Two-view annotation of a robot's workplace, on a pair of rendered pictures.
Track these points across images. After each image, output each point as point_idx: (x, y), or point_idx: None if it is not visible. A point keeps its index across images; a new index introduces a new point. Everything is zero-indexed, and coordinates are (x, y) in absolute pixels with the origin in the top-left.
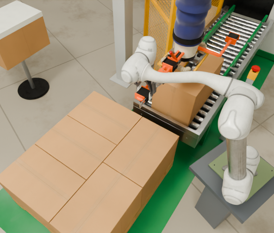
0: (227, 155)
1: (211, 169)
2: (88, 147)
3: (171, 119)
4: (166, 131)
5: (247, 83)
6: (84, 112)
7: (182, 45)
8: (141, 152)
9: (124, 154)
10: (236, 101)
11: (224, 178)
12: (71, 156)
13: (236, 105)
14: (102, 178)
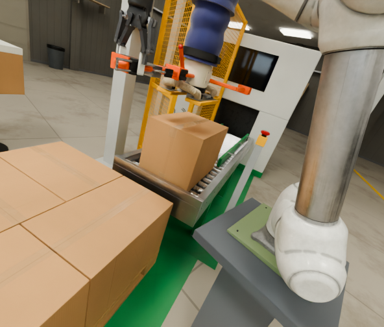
0: (318, 141)
1: (233, 239)
2: (2, 198)
3: (163, 180)
4: (156, 195)
5: None
6: (29, 156)
7: (193, 59)
8: (108, 217)
9: (74, 216)
10: None
11: (287, 227)
12: None
13: None
14: None
